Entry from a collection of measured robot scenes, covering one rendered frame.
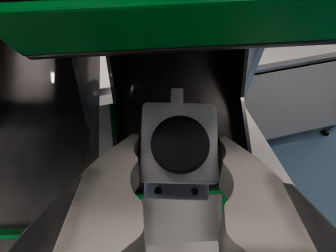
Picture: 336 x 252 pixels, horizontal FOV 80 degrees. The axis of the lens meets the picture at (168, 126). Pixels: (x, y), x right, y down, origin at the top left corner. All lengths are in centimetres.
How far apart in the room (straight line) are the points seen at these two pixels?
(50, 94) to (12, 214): 12
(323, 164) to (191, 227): 160
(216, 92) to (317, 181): 161
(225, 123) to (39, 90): 20
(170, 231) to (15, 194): 24
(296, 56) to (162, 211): 90
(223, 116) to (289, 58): 85
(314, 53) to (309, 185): 96
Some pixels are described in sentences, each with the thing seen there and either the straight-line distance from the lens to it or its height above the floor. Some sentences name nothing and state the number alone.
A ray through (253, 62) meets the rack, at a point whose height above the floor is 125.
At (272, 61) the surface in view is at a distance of 101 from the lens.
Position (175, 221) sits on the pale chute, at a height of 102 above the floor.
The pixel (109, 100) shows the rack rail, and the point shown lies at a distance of 25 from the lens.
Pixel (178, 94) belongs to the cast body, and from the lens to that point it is 16.
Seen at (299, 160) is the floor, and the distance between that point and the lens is 183.
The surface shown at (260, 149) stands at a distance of 67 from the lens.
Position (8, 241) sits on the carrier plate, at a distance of 52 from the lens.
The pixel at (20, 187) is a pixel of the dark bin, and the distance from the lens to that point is 25.
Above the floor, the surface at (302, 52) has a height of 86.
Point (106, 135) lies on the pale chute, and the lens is 32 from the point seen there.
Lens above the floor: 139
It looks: 53 degrees down
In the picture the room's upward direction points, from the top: 2 degrees counter-clockwise
